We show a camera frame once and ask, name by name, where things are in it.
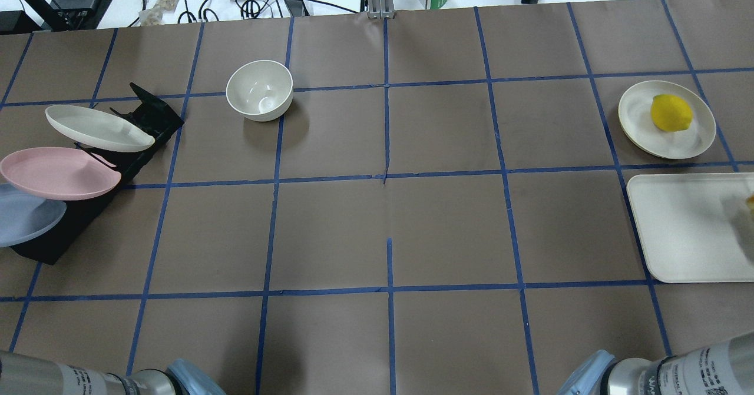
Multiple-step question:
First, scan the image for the blue plate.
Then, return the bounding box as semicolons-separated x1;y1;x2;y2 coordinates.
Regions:
1;184;67;247

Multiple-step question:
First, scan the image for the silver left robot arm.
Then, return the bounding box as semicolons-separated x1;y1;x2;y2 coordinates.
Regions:
1;350;225;394

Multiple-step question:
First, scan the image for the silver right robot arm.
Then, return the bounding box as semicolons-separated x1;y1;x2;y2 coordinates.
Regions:
557;331;753;394

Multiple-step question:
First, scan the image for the black plate rack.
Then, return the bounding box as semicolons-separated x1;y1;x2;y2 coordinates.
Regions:
10;83;184;264

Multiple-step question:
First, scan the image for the cream round plate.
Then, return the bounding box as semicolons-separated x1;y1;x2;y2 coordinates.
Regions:
619;79;717;160

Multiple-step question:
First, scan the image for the white plate in rack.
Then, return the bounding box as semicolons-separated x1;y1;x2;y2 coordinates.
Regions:
45;105;156;153

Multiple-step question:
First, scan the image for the pink plate in rack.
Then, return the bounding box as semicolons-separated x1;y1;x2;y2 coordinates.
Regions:
1;147;121;200

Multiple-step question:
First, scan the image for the cream ceramic bowl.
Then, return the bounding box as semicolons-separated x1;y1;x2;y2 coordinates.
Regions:
224;60;293;123

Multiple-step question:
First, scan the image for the yellow lemon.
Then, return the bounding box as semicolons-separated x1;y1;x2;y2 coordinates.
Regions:
650;94;694;132

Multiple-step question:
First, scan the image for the cream rectangular tray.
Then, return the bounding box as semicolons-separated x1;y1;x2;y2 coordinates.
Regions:
627;172;753;283

